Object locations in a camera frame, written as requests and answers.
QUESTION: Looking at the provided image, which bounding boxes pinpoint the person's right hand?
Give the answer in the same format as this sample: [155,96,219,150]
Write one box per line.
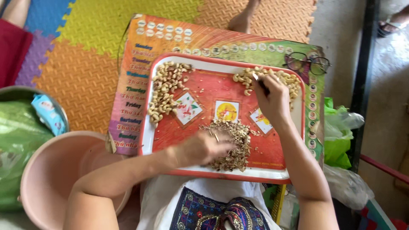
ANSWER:
[252,73,293,127]

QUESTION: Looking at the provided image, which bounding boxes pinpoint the person's left hand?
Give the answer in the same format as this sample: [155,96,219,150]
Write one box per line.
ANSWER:
[174,129,238,168]

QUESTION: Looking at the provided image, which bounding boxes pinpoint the small black-handled knife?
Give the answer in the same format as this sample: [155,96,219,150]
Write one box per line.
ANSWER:
[252,73,271,97]

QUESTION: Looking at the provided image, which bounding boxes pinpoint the pile of brown cashew skins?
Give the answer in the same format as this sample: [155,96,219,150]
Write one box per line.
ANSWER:
[199,119,261,172]

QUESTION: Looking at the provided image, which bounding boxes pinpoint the small pile of cashew nuts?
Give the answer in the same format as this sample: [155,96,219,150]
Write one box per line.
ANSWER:
[233,66,301,111]

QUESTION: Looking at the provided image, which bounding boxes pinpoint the dark-framed eyeglasses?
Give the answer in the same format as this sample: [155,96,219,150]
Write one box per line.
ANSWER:
[283,52,332,76]

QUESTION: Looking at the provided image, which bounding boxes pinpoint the red and white tray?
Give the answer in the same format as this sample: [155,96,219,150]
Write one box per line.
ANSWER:
[138,53,307,185]

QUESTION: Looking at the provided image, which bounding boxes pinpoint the blue embroidered cloth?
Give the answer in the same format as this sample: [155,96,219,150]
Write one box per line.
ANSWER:
[169,187,270,230]

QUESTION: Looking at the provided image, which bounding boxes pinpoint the person's bare leg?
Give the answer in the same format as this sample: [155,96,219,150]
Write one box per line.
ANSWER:
[228,0,262,34]

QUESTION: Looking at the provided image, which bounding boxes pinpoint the person's white shirt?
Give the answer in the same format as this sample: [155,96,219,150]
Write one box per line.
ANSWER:
[137,175,282,230]

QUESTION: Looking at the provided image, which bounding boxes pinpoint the yellow plastic crate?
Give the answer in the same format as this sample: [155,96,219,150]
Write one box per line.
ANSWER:
[271,184,287,225]

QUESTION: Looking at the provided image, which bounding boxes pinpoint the large pile of cashew nuts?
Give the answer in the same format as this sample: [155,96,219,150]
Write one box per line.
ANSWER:
[147,61,195,125]

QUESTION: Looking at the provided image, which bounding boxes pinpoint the bright green plastic bag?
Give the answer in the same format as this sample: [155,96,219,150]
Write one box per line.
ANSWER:
[324,97,365,170]

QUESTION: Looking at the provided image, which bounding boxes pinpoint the colourful printed board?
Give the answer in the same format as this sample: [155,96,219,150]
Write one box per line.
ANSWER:
[106,13,326,167]

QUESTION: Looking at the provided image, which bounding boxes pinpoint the clear plastic bag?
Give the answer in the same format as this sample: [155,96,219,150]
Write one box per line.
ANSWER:
[323,164,374,211]

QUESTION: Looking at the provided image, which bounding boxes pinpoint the dark sandal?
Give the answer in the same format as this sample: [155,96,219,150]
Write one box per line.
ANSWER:
[378,19,408,38]

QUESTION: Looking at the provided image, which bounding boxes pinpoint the red metal rod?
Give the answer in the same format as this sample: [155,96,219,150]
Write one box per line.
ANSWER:
[360,154,409,185]

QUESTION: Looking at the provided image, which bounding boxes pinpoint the multicolour foam puzzle mat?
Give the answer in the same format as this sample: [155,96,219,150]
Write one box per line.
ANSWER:
[0,0,317,135]

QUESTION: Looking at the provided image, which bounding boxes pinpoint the teal plastic object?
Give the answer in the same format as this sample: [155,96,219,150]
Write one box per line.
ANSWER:
[358,200,397,230]

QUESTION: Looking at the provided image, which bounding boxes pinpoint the pink plastic basin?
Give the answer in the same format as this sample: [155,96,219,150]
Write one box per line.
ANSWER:
[19,130,133,230]

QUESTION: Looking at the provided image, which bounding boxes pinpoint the light blue packet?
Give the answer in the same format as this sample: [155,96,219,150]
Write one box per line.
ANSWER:
[31,94,66,136]

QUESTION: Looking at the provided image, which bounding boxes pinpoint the green plastic sack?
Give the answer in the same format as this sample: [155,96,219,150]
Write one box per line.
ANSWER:
[0,100,55,211]

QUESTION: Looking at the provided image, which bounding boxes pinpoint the metal basin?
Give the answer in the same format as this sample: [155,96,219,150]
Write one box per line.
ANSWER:
[0,86,70,213]

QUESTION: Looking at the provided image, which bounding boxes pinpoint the black door frame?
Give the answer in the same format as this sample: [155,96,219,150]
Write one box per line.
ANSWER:
[350,0,381,173]

